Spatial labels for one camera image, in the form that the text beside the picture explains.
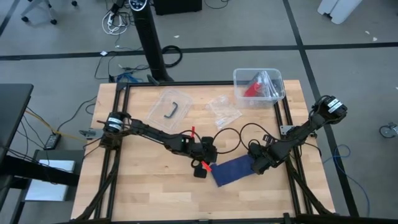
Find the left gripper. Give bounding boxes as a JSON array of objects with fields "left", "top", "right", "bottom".
[{"left": 183, "top": 136, "right": 216, "bottom": 179}]

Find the blue elastic bandage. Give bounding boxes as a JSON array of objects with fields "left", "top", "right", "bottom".
[{"left": 210, "top": 154, "right": 257, "bottom": 188}]

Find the clear zip bag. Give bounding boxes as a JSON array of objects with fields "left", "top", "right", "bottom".
[{"left": 205, "top": 95, "right": 243, "bottom": 131}]

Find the clear plastic bin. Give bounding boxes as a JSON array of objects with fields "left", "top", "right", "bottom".
[{"left": 233, "top": 68, "right": 287, "bottom": 110}]

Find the red packaged item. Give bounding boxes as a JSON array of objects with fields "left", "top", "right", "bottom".
[{"left": 244, "top": 81, "right": 262, "bottom": 98}]

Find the clear bag of supplies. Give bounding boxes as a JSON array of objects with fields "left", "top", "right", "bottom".
[{"left": 244, "top": 70, "right": 282, "bottom": 100}]

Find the black tower fan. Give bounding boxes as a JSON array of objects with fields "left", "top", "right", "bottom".
[{"left": 128, "top": 0, "right": 175, "bottom": 83}]

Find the grey caster wheel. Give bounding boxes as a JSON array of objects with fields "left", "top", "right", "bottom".
[{"left": 379, "top": 121, "right": 398, "bottom": 139}]

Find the black power adapter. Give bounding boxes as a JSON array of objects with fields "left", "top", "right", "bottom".
[{"left": 43, "top": 133, "right": 62, "bottom": 151}]

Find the black computer case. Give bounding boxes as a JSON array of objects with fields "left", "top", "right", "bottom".
[{"left": 153, "top": 0, "right": 203, "bottom": 16}]

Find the white box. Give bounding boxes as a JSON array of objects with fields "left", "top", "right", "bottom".
[{"left": 24, "top": 159, "right": 76, "bottom": 202}]

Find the white plastic object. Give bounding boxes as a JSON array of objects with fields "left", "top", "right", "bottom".
[{"left": 317, "top": 0, "right": 364, "bottom": 26}]

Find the black desk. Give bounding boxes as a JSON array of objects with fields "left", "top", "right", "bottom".
[{"left": 0, "top": 83, "right": 80, "bottom": 224}]

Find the grey office chair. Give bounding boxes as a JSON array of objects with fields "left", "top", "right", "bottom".
[{"left": 20, "top": 0, "right": 78, "bottom": 26}]

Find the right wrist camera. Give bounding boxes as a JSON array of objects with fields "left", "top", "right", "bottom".
[{"left": 248, "top": 142, "right": 264, "bottom": 158}]

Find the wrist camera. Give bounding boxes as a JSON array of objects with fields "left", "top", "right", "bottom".
[
  {"left": 203, "top": 144, "right": 218, "bottom": 164},
  {"left": 248, "top": 142, "right": 264, "bottom": 158}
]

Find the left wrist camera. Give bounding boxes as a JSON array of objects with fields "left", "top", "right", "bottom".
[{"left": 203, "top": 144, "right": 218, "bottom": 164}]

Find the black left camera cable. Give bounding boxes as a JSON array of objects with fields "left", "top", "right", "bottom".
[{"left": 178, "top": 127, "right": 242, "bottom": 155}]

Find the black camera cable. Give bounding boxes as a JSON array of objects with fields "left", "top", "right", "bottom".
[
  {"left": 241, "top": 123, "right": 276, "bottom": 150},
  {"left": 178, "top": 127, "right": 242, "bottom": 155}
]

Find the black right camera cable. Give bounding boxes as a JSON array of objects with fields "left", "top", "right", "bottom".
[{"left": 241, "top": 123, "right": 276, "bottom": 150}]

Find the long blue floor cable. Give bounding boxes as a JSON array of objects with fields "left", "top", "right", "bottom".
[{"left": 322, "top": 144, "right": 371, "bottom": 218}]

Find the black aluminium table frame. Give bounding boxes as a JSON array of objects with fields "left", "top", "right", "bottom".
[{"left": 71, "top": 80, "right": 336, "bottom": 224}]

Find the black coiled cable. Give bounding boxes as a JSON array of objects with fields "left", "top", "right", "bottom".
[{"left": 161, "top": 45, "right": 184, "bottom": 68}]

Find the short blue cable bundle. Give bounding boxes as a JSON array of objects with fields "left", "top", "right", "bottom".
[{"left": 116, "top": 72, "right": 141, "bottom": 83}]

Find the white power strip with cables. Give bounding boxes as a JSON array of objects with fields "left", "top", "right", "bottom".
[{"left": 101, "top": 10, "right": 130, "bottom": 36}]

